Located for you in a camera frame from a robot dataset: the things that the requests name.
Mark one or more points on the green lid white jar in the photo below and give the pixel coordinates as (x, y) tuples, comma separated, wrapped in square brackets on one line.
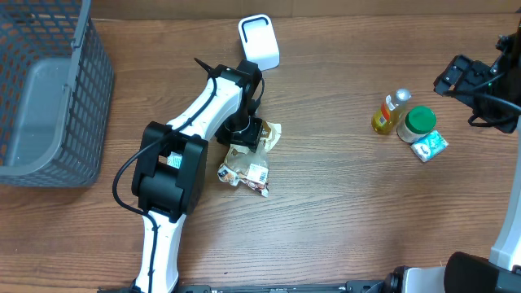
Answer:
[(418, 122)]

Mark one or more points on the brown Pantree snack bag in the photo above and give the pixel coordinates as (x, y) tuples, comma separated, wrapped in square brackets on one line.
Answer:
[(241, 165)]

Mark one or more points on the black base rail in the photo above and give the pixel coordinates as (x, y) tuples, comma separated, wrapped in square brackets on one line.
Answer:
[(348, 287)]

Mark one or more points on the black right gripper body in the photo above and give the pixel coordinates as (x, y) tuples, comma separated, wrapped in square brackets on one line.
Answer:
[(466, 78)]

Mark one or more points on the teal wet wipes pack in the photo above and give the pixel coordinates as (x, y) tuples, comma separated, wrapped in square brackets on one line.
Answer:
[(174, 160)]

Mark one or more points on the white barcode scanner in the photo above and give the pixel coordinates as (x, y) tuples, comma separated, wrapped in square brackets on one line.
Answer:
[(259, 41)]

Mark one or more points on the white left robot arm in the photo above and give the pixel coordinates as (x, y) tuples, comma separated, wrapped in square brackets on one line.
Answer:
[(166, 195)]

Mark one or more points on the small teal tissue pack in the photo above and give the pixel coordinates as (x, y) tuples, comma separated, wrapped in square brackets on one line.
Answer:
[(428, 147)]

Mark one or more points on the dark grey plastic basket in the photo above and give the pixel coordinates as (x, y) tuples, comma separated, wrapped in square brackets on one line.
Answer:
[(56, 90)]

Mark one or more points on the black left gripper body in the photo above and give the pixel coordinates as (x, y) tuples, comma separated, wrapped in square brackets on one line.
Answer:
[(238, 128)]

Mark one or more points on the yellow oil bottle silver cap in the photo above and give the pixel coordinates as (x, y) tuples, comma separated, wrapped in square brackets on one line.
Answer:
[(390, 112)]

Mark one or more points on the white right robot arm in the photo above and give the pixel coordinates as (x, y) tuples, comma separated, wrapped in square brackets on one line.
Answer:
[(492, 92)]

